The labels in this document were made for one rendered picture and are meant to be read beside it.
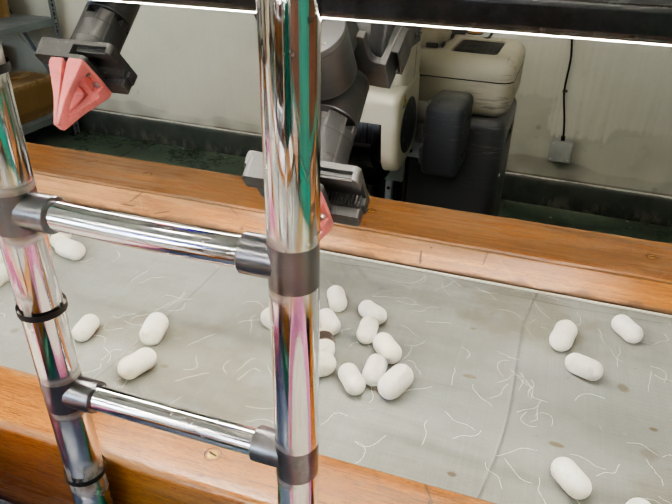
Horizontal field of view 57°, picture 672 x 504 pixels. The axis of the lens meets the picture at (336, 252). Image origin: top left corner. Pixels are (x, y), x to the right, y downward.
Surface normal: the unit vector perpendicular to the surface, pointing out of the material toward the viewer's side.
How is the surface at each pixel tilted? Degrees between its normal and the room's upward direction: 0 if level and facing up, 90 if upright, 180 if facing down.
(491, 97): 90
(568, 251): 0
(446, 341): 0
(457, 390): 0
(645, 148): 90
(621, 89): 90
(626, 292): 45
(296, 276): 90
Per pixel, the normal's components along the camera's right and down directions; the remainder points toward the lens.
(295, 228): 0.15, 0.50
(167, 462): 0.02, -0.86
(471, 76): -0.35, 0.47
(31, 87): 0.95, 0.14
